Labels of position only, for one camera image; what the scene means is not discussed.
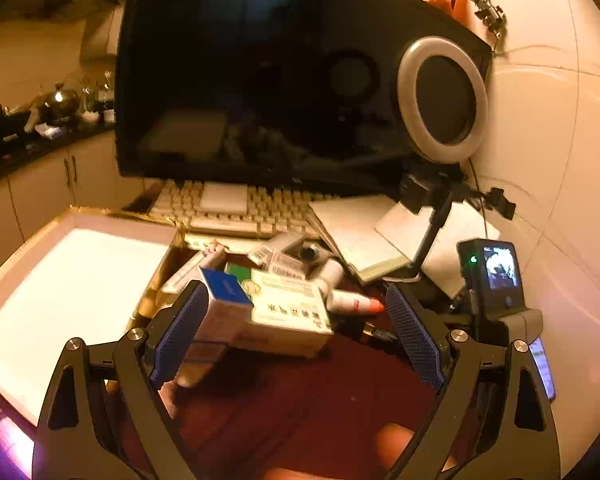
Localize kitchen cabinet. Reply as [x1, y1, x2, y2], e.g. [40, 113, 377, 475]
[0, 130, 148, 281]

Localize beige keyboard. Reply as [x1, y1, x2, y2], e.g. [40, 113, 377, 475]
[150, 179, 341, 241]

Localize small barcode box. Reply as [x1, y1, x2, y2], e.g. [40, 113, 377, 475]
[267, 252, 308, 282]

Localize white shallow box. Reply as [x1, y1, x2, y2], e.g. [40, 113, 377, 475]
[0, 207, 183, 426]

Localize plain white bottle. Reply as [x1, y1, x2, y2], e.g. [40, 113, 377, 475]
[305, 257, 346, 293]

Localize white pink tube box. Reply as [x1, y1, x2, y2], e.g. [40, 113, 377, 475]
[160, 239, 229, 296]

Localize open notebook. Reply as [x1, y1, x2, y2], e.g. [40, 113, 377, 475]
[307, 195, 412, 285]

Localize white labelled small bottle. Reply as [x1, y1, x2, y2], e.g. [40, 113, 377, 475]
[246, 232, 306, 267]

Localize person's left hand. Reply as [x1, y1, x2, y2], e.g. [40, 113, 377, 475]
[265, 424, 418, 480]

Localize white ring light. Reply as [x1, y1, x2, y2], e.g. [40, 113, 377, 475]
[397, 36, 488, 165]

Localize dark red table mat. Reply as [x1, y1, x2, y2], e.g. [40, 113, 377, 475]
[167, 280, 448, 480]

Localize hanging metal clips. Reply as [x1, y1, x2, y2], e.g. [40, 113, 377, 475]
[466, 0, 509, 41]

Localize white flat pad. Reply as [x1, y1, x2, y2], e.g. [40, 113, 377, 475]
[199, 182, 249, 214]

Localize green white medicine box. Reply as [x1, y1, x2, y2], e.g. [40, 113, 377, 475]
[225, 262, 337, 358]

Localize metal pot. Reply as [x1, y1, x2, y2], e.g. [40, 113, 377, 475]
[39, 85, 82, 125]

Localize white bottle orange cap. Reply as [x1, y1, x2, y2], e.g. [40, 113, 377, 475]
[325, 287, 386, 317]

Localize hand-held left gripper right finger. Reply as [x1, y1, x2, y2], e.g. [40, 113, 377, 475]
[384, 285, 562, 480]

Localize black cable plug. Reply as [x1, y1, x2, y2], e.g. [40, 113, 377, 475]
[361, 321, 400, 345]

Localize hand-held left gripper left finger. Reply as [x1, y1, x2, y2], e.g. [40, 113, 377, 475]
[32, 281, 210, 480]

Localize blue white medicine box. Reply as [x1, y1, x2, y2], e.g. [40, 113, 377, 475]
[177, 266, 255, 388]

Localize black computer monitor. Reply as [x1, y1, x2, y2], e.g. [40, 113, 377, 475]
[114, 0, 493, 196]

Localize black pan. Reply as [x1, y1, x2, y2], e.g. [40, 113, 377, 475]
[0, 104, 41, 148]

